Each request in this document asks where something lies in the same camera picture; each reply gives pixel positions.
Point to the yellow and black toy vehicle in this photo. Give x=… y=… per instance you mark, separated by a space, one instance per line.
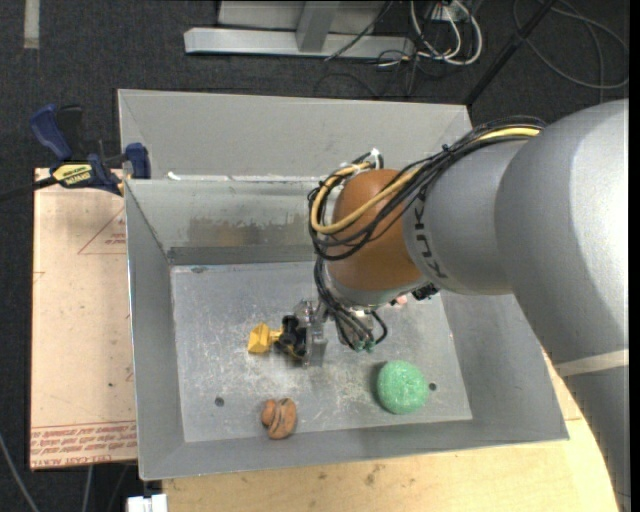
x=260 y=340

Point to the orange-brown toy pastry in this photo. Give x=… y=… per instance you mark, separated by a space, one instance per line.
x=279 y=419

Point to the brown cardboard board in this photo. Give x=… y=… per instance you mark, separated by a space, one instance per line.
x=80 y=310

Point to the green foam ball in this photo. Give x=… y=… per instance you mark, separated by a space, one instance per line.
x=402 y=387

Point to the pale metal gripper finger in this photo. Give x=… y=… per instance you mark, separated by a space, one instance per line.
x=307 y=312
x=316 y=350

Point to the grey metal bin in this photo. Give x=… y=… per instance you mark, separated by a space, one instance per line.
x=225 y=325

